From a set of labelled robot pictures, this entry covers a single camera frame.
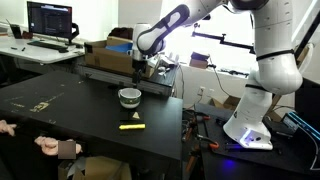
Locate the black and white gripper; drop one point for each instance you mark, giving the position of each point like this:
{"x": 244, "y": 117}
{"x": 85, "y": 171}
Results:
{"x": 138, "y": 61}

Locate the green and white mug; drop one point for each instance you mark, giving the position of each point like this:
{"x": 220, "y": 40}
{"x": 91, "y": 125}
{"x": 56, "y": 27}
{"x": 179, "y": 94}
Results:
{"x": 129, "y": 97}

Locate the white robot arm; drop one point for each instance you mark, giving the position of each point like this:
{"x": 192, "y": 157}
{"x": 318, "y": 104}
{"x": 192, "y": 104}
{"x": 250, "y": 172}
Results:
{"x": 276, "y": 72}

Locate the person's right hand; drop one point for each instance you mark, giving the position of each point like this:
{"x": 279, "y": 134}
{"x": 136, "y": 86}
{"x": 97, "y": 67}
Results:
{"x": 49, "y": 145}

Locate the person's left hand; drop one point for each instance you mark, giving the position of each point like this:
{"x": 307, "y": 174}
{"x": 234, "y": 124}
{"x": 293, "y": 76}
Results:
{"x": 7, "y": 128}

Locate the cardboard box with blue sheet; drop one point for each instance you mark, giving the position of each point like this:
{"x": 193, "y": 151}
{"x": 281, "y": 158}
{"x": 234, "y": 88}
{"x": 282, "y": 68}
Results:
{"x": 110, "y": 54}

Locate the black block with triangle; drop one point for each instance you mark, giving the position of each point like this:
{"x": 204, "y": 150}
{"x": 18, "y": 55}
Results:
{"x": 131, "y": 116}

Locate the person's dark hair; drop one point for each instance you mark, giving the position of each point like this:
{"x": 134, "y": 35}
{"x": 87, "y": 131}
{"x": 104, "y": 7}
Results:
{"x": 122, "y": 32}

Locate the yellow marker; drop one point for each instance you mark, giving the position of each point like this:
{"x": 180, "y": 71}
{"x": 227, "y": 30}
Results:
{"x": 132, "y": 126}

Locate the small dark box on cardboard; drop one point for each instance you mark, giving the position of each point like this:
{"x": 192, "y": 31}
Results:
{"x": 199, "y": 60}

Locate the black keyboard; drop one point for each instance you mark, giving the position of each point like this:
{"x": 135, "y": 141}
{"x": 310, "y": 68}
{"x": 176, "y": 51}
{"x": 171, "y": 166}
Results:
{"x": 60, "y": 49}

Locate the open cardboard box on floor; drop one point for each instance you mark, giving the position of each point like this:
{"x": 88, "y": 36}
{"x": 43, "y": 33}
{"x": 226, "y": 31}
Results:
{"x": 230, "y": 103}

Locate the computer monitor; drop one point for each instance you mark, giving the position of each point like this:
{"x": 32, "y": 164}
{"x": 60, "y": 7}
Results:
{"x": 52, "y": 20}

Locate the cardboard box under table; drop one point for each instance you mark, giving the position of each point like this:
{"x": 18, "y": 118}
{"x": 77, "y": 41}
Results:
{"x": 94, "y": 168}

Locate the orange black clamp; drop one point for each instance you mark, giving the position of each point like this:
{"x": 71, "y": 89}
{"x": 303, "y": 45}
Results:
{"x": 212, "y": 144}

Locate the white desk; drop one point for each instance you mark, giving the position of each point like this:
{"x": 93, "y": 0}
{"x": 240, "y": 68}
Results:
{"x": 20, "y": 48}

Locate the black tablet stand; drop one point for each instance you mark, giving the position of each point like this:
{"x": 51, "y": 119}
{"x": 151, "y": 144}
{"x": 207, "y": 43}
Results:
{"x": 16, "y": 31}

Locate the black device with blue edge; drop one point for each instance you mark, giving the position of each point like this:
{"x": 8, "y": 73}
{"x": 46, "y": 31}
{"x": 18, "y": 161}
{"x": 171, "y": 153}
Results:
{"x": 293, "y": 121}

